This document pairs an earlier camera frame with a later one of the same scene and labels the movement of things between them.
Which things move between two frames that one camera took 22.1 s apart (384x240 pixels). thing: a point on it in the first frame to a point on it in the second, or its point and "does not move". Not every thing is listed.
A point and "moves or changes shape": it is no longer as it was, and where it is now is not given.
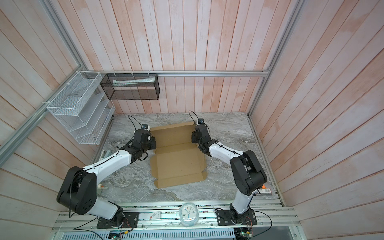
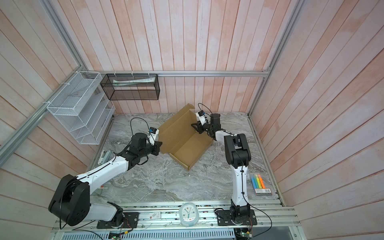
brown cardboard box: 176,160 moves or changes shape
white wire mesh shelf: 82,108 does not move
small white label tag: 154,215 does not move
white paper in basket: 140,81 does not move
